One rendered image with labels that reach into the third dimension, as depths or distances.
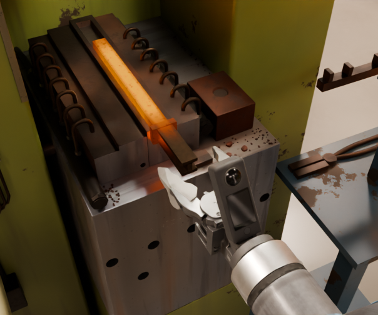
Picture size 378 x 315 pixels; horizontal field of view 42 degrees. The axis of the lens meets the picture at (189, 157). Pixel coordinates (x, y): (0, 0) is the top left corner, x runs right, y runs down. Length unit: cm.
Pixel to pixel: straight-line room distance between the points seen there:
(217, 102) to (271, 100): 28
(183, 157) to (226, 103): 19
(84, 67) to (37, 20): 24
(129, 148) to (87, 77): 21
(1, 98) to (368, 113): 200
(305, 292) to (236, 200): 15
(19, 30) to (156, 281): 64
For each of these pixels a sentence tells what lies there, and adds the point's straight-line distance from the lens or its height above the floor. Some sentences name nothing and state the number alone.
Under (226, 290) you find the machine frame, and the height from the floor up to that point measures 45.
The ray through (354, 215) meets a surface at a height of 75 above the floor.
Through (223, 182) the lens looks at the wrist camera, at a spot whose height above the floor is 108.
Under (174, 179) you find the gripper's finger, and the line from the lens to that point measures 75.
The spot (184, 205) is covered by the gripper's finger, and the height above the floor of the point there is 101.
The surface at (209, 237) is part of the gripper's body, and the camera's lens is 73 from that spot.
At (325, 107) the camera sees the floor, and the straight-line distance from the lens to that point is 256.
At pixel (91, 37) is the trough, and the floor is 99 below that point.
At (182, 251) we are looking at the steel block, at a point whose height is 70.
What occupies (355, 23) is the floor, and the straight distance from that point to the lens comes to 330.
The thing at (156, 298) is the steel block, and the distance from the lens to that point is 115.
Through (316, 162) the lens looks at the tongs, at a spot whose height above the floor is 75.
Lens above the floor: 156
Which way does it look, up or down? 45 degrees down
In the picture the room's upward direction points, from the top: straight up
